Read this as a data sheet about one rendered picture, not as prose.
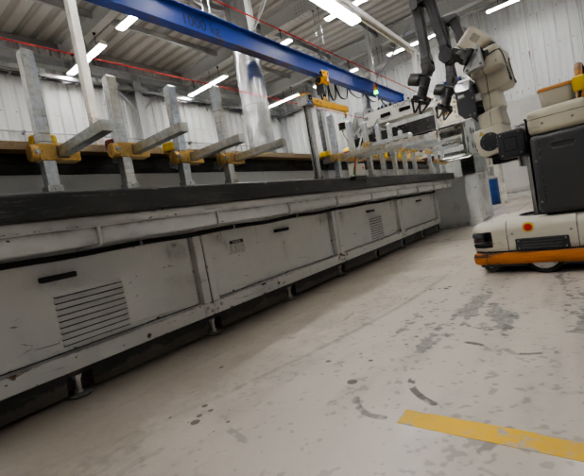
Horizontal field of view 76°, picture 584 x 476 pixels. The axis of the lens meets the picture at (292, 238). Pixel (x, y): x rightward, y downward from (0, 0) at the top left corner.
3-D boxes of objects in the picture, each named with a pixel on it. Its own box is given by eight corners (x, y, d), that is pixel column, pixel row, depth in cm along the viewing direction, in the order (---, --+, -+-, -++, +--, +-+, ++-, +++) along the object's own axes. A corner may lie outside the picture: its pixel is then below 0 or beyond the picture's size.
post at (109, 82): (142, 208, 136) (114, 75, 133) (132, 209, 133) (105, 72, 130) (136, 210, 138) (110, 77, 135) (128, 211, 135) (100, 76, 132)
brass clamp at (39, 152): (82, 160, 120) (78, 144, 120) (34, 159, 109) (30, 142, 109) (74, 163, 124) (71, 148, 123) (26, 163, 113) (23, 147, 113)
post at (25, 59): (65, 205, 116) (32, 48, 113) (53, 206, 113) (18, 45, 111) (60, 207, 118) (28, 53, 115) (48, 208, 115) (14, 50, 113)
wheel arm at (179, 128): (190, 134, 120) (187, 121, 119) (180, 133, 117) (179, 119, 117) (122, 165, 146) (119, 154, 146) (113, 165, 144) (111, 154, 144)
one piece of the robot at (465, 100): (497, 116, 231) (491, 81, 230) (484, 112, 211) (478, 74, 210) (470, 125, 242) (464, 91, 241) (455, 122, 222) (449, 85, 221)
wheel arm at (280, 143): (287, 147, 159) (285, 137, 159) (282, 146, 156) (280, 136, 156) (219, 170, 186) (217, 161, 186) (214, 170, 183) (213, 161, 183)
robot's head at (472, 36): (500, 43, 221) (479, 32, 227) (490, 35, 206) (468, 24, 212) (483, 67, 229) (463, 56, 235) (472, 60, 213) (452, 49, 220)
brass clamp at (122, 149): (151, 156, 139) (148, 143, 139) (116, 155, 129) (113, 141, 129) (143, 160, 143) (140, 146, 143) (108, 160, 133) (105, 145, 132)
